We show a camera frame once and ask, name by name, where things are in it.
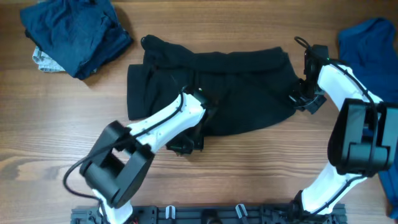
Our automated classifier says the black polo shirt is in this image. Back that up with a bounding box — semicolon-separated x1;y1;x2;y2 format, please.
127;35;299;136

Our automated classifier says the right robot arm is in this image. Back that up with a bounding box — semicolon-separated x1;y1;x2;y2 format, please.
287;37;397;222

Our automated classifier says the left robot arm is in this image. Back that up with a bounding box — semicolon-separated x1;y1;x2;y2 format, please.
80;88;216;223

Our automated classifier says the bright blue shirt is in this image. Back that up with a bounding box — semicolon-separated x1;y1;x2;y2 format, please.
337;17;398;220

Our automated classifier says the folded dark blue garment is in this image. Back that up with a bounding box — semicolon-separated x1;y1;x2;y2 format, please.
20;0;133;80

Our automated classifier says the white patterned folded cloth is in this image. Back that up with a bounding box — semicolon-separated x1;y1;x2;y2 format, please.
32;45;65;72

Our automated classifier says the left black cable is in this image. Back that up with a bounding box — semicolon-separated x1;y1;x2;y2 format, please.
63;90;187;224

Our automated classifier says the black cable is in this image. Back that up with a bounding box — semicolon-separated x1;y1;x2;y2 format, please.
293;36;384;215
63;90;187;224

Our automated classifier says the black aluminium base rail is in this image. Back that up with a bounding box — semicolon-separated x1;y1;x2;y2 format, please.
70;204;348;224

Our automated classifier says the right black cable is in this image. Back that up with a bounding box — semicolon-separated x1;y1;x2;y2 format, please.
293;36;384;215

